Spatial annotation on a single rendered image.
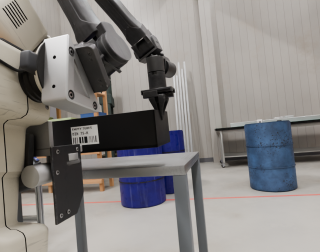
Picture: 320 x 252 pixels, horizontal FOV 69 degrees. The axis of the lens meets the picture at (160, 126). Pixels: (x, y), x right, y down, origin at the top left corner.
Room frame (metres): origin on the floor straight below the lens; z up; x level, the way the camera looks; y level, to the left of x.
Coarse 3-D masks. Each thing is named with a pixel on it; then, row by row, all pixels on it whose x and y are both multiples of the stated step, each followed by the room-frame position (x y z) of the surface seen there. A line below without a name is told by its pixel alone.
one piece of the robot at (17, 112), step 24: (0, 48) 0.37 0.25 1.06; (0, 72) 0.37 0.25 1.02; (24, 72) 0.40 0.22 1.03; (0, 96) 0.37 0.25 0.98; (24, 96) 0.41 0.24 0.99; (0, 120) 0.42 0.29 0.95; (24, 120) 0.44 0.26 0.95; (0, 144) 0.43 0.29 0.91; (24, 144) 0.48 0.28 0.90; (0, 168) 0.42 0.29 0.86; (0, 192) 0.43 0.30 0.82; (0, 216) 0.43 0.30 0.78; (0, 240) 0.39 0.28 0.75; (24, 240) 0.43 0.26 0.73
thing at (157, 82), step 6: (150, 72) 0.73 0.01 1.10; (156, 72) 0.73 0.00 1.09; (162, 72) 0.74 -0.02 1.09; (150, 78) 0.74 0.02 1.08; (156, 78) 0.73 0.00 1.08; (162, 78) 0.73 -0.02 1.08; (150, 84) 0.74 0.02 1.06; (156, 84) 0.73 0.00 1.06; (162, 84) 0.73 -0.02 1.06; (144, 90) 0.74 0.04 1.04; (150, 90) 0.73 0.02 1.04; (162, 90) 0.73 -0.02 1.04; (168, 90) 0.72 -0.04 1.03; (174, 90) 0.76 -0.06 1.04
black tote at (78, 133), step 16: (128, 112) 0.70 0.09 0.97; (144, 112) 0.69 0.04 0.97; (64, 128) 0.76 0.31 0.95; (80, 128) 0.74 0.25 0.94; (96, 128) 0.73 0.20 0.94; (112, 128) 0.71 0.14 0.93; (128, 128) 0.70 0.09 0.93; (144, 128) 0.69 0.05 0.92; (160, 128) 0.73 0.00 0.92; (64, 144) 0.76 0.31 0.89; (80, 144) 0.75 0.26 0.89; (96, 144) 0.73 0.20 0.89; (112, 144) 0.72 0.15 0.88; (128, 144) 0.70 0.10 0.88; (144, 144) 0.69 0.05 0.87; (160, 144) 0.72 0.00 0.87
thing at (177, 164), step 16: (96, 160) 1.15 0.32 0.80; (112, 160) 1.07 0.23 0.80; (128, 160) 1.01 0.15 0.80; (144, 160) 0.95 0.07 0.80; (160, 160) 0.90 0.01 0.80; (176, 160) 0.85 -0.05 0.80; (192, 160) 0.91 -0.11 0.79; (96, 176) 0.79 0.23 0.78; (112, 176) 0.78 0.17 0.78; (128, 176) 0.76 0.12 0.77; (144, 176) 0.75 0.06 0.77; (176, 176) 0.72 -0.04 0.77; (192, 176) 1.12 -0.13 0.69; (176, 192) 0.72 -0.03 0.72; (80, 208) 1.28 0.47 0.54; (176, 208) 0.72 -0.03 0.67; (80, 224) 1.28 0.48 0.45; (80, 240) 1.28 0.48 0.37; (192, 240) 0.74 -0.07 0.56
